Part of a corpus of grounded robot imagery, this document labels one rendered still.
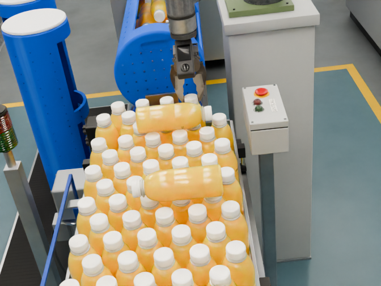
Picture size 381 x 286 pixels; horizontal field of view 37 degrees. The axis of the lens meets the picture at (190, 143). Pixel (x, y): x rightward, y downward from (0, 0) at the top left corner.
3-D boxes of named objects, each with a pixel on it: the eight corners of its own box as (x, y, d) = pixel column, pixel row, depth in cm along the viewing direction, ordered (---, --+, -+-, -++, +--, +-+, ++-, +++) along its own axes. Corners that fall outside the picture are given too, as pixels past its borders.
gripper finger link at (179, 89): (183, 94, 166) (185, 66, 161) (183, 104, 161) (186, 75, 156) (173, 93, 166) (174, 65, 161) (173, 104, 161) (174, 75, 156)
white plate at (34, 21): (13, 38, 227) (13, 41, 228) (75, 19, 239) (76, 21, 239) (-8, 21, 247) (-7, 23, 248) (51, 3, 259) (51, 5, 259)
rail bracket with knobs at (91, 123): (121, 140, 181) (115, 113, 176) (119, 153, 175) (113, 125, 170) (90, 143, 182) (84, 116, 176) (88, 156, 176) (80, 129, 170)
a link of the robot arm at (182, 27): (195, 19, 146) (164, 22, 146) (197, 35, 148) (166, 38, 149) (195, 8, 152) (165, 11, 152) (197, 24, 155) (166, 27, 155)
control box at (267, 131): (277, 113, 166) (276, 82, 160) (288, 152, 149) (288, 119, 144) (243, 117, 166) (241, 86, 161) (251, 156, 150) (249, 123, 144)
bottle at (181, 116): (132, 102, 145) (205, 95, 144) (136, 114, 151) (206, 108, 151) (134, 126, 142) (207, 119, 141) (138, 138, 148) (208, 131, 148)
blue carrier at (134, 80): (199, 11, 255) (191, -54, 239) (210, 108, 182) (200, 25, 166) (137, 19, 256) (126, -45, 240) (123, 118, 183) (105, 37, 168)
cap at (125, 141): (123, 148, 144) (122, 143, 143) (115, 143, 147) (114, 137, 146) (136, 142, 146) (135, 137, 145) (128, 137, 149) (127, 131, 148)
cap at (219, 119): (221, 126, 148) (221, 120, 147) (209, 122, 150) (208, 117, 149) (229, 118, 151) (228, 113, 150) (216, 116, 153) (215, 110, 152)
